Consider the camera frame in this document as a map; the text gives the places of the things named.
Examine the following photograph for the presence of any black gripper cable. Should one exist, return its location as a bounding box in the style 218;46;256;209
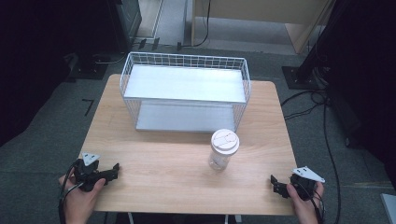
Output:
303;183;327;224
58;159;86;224

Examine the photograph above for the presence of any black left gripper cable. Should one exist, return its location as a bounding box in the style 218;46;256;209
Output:
58;159;86;224

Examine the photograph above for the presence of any white wire shelf rack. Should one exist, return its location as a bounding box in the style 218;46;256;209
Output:
119;51;252;133

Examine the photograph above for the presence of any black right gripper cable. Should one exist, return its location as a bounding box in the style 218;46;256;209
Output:
303;183;327;224

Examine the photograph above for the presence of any person's left hand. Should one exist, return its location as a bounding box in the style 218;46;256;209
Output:
58;173;106;224

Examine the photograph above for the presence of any black hanging cable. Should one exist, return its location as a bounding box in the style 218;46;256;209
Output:
177;0;213;52

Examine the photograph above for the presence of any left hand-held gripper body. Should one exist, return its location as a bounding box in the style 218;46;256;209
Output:
73;151;106;192

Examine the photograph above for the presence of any black metal stand base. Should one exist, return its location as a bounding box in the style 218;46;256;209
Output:
67;51;112;81
281;63;332;91

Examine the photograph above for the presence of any black floor cable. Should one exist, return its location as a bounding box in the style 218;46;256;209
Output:
279;89;343;224

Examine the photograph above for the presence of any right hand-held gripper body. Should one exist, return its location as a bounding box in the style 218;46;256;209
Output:
289;165;326;201

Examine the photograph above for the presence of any dark cabinet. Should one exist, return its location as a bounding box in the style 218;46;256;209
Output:
106;0;143;53

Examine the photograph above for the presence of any clear jar with white lid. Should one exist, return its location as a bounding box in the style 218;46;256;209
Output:
207;128;241;172

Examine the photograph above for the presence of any person's right hand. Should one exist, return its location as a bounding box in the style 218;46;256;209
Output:
286;181;325;224

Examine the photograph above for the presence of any white flat board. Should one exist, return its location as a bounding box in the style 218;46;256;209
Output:
379;192;396;224

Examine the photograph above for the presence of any light wooden furniture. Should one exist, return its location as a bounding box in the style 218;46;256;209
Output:
190;0;338;54

